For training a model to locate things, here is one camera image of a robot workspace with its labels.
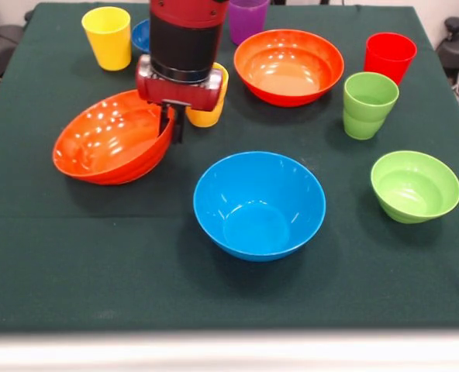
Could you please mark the dark green table cloth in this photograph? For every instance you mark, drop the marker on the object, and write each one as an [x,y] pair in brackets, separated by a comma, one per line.
[59,252]

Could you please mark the large orange bowl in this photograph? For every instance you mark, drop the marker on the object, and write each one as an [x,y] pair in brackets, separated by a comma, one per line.
[287,69]
[97,155]

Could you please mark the tall smooth yellow cup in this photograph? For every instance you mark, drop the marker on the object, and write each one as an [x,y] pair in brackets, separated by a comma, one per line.
[109,42]

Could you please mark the red cup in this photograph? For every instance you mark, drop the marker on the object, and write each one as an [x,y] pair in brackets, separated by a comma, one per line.
[388,58]

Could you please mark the small dark blue bowl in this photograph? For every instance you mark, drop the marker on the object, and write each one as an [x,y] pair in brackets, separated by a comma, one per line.
[141,36]

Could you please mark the small green bowl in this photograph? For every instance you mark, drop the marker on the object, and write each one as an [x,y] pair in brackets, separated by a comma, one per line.
[415,190]

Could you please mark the large light blue bowl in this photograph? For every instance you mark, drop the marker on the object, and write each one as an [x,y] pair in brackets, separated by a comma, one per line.
[258,217]

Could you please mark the purple cup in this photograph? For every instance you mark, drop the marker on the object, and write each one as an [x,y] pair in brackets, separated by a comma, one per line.
[247,23]

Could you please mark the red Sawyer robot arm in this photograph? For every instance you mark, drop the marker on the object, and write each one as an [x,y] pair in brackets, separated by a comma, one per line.
[185,42]

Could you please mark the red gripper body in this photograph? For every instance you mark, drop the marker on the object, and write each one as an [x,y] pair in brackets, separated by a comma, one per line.
[175,93]

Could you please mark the green ridged cup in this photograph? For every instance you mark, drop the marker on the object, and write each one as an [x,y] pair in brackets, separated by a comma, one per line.
[369,108]

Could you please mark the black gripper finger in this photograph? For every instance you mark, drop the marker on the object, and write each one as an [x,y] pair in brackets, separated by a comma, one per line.
[163,122]
[179,126]

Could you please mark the yellow ridged cup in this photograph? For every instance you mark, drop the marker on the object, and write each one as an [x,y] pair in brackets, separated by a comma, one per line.
[206,116]

